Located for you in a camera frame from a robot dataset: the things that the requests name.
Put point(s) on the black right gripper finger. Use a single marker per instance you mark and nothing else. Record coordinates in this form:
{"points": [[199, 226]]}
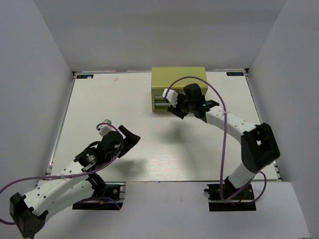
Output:
{"points": [[179, 114], [171, 109]]}

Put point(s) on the blue right corner label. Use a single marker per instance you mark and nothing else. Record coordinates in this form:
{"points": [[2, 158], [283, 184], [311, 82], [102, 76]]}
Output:
{"points": [[235, 74]]}

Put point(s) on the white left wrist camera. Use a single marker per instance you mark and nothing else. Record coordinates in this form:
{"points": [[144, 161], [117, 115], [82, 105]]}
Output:
{"points": [[104, 128]]}

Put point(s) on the green drawer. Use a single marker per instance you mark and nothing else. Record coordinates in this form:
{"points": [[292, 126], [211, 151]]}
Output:
{"points": [[159, 98], [161, 107]]}

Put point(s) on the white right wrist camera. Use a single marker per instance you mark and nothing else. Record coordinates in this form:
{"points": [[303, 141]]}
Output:
{"points": [[170, 96]]}

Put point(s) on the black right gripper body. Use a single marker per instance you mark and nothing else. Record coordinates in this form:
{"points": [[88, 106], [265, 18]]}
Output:
{"points": [[184, 104]]}

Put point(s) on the green top drawer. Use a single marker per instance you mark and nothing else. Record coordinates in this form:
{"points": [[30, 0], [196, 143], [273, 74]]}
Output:
{"points": [[159, 98]]}

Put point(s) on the green bottom drawer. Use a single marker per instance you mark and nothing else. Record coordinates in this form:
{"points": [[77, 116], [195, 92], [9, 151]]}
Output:
{"points": [[161, 107]]}

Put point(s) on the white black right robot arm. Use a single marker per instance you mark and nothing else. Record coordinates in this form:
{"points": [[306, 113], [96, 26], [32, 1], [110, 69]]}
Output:
{"points": [[258, 145]]}

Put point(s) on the blue left corner label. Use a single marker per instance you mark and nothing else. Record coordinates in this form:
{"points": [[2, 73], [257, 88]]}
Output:
{"points": [[90, 76]]}

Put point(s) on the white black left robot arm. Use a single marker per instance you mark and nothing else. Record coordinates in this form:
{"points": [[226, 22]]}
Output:
{"points": [[79, 181]]}

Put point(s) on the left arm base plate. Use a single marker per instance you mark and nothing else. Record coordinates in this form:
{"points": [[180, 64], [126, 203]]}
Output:
{"points": [[110, 198]]}

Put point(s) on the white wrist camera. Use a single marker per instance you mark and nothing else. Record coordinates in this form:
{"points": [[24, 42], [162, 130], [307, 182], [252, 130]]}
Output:
{"points": [[104, 128], [170, 96]]}

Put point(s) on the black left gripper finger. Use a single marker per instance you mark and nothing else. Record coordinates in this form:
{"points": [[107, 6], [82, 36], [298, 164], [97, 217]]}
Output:
{"points": [[129, 143], [129, 136]]}

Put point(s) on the blue corner label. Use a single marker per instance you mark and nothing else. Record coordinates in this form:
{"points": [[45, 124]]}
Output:
{"points": [[90, 76], [235, 74]]}

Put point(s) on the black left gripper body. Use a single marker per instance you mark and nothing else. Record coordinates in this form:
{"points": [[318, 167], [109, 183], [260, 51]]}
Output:
{"points": [[114, 154]]}

